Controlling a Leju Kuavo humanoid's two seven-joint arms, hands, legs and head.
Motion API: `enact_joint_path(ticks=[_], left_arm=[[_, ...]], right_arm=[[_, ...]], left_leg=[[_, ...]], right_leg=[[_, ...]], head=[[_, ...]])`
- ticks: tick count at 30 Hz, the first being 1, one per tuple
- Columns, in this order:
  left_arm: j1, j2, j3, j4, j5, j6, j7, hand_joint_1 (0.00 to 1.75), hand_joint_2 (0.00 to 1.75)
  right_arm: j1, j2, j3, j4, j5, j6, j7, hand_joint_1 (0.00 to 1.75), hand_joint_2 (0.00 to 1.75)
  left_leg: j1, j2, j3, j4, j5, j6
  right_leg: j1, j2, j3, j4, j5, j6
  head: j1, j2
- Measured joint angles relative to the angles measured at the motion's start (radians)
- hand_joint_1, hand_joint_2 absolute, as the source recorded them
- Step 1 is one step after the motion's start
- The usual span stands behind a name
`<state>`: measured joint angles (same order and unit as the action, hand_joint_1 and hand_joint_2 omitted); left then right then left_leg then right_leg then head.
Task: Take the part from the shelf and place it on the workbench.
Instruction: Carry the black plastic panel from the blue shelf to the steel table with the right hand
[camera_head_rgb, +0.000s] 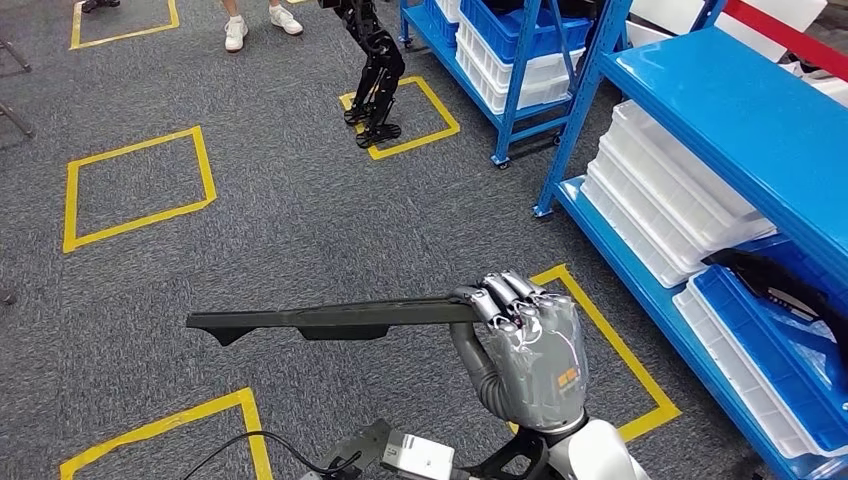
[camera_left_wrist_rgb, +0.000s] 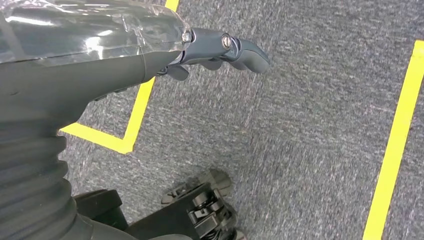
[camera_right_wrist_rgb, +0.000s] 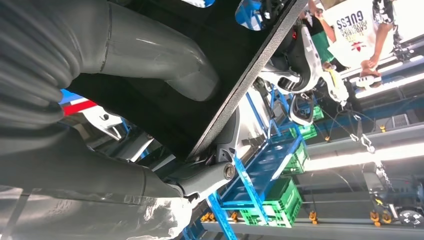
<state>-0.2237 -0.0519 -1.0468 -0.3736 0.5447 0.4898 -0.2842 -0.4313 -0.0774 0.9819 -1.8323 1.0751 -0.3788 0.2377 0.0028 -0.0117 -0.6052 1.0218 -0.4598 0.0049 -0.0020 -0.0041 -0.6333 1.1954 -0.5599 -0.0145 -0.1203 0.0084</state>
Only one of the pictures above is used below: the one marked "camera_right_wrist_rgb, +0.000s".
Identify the small white plastic part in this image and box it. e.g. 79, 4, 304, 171
356, 75, 382, 88

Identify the blue rack with green crates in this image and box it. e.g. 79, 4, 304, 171
182, 84, 309, 240

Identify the green plastic crate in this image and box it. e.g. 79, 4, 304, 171
240, 178, 303, 229
311, 105, 326, 122
281, 142, 309, 176
289, 124, 318, 140

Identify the white and black robot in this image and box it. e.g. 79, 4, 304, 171
258, 24, 350, 127

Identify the grey metal workbench rail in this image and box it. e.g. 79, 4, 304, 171
202, 218, 424, 240

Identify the metal hoist chain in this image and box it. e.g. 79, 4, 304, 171
347, 114, 395, 193

